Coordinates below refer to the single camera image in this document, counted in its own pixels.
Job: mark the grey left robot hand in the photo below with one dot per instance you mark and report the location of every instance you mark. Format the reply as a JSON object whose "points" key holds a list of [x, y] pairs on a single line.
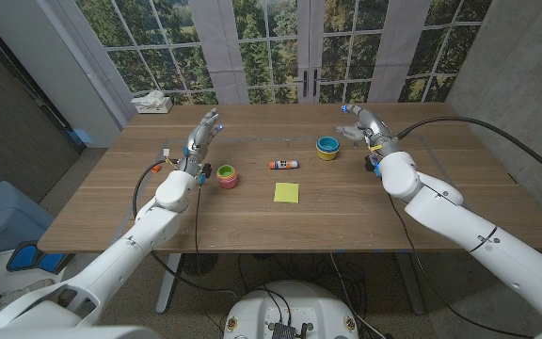
{"points": [[200, 141]]}

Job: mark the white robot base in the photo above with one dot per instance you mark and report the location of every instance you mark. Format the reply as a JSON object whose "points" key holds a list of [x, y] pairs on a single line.
{"points": [[290, 306]]}

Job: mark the blue-grey storage bin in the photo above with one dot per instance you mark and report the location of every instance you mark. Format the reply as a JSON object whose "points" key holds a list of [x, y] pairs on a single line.
{"points": [[3, 216]]}

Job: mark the green stacking cup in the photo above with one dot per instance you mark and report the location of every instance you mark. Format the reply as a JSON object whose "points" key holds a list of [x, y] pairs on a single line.
{"points": [[225, 170]]}

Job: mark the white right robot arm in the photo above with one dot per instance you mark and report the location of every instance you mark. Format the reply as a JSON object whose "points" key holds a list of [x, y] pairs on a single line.
{"points": [[464, 226]]}

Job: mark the white grey sneaker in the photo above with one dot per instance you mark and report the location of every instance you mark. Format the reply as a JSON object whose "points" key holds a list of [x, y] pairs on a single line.
{"points": [[31, 286]]}

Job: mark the white tissue box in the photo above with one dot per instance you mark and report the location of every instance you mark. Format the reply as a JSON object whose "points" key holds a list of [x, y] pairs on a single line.
{"points": [[154, 106]]}

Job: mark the pink stacking cup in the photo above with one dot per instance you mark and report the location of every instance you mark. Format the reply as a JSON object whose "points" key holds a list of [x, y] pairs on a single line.
{"points": [[228, 182]]}

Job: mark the white table leg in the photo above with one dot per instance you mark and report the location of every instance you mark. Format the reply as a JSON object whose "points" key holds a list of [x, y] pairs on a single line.
{"points": [[167, 287]]}

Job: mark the glue stick with orange cap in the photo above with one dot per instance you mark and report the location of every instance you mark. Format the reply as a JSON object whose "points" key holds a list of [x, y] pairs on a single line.
{"points": [[282, 164]]}

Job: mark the printed window backdrop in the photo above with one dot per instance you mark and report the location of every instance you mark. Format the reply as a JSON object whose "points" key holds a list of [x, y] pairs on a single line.
{"points": [[271, 47]]}

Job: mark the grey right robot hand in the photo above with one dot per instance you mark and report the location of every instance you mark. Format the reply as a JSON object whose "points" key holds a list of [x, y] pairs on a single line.
{"points": [[375, 129]]}

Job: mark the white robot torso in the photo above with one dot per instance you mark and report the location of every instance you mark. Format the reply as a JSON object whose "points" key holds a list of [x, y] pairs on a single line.
{"points": [[64, 333]]}

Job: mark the yellow sticky note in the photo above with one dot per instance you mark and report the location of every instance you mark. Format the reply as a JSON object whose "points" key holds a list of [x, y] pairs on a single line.
{"points": [[286, 193]]}

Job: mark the blue and black pad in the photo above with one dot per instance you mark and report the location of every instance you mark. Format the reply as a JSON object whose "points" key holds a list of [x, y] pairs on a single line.
{"points": [[31, 258]]}

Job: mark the small orange cap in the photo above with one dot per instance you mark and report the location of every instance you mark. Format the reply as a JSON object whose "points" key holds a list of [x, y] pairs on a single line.
{"points": [[156, 168]]}

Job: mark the grey table leg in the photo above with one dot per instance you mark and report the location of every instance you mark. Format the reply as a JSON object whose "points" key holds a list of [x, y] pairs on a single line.
{"points": [[412, 287]]}

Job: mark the yellow stacking cup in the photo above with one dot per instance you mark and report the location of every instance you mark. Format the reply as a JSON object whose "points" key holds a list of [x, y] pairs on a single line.
{"points": [[327, 155]]}

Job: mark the black round device under table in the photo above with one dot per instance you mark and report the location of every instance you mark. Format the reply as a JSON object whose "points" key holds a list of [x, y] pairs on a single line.
{"points": [[199, 264]]}

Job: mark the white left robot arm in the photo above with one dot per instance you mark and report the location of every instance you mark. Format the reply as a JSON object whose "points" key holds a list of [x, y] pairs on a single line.
{"points": [[125, 249]]}

